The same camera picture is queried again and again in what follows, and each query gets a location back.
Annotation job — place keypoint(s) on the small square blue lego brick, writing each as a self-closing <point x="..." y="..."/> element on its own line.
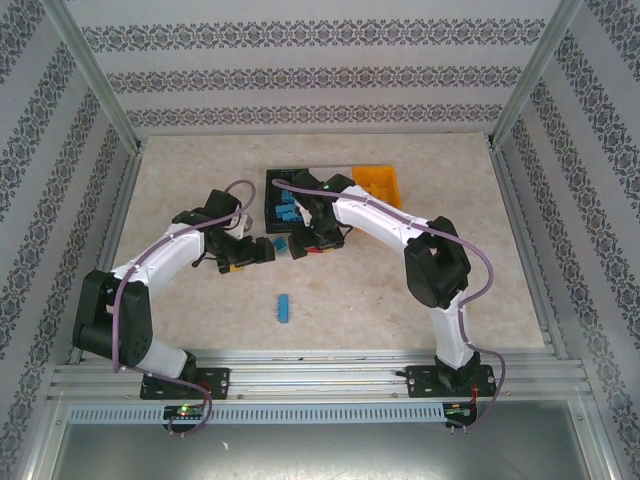
<point x="280" y="245"/>

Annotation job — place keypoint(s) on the red lego brick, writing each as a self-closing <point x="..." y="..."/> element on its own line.
<point x="315" y="251"/>

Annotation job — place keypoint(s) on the black plastic container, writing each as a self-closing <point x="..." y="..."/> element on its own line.
<point x="272" y="200"/>

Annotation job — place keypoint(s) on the yellow plastic container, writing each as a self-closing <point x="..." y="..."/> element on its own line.
<point x="365" y="175"/>

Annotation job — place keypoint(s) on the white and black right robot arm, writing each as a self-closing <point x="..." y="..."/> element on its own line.
<point x="380" y="220"/>

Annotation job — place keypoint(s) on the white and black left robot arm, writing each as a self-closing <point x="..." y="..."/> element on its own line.
<point x="165" y="255"/>

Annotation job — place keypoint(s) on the white plastic container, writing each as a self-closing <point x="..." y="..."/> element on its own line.
<point x="340" y="170"/>

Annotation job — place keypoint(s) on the long narrow blue lego brick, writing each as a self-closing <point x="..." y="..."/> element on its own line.
<point x="284" y="309"/>

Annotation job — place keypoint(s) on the small circuit board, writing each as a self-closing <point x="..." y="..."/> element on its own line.
<point x="460" y="409"/>
<point x="182" y="411"/>

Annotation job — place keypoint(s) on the grey metal panel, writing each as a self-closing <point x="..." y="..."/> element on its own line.
<point x="320" y="455"/>

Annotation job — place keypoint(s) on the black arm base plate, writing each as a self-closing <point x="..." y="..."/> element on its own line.
<point x="422" y="382"/>
<point x="215" y="382"/>

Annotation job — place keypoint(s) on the aluminium side rail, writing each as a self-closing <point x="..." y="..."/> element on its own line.
<point x="117" y="220"/>
<point x="547" y="320"/>

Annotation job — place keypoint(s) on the aluminium mounting rail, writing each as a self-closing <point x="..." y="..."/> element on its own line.
<point x="320" y="380"/>

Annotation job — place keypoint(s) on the aluminium frame post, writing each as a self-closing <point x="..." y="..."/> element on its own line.
<point x="537" y="70"/>
<point x="92" y="70"/>

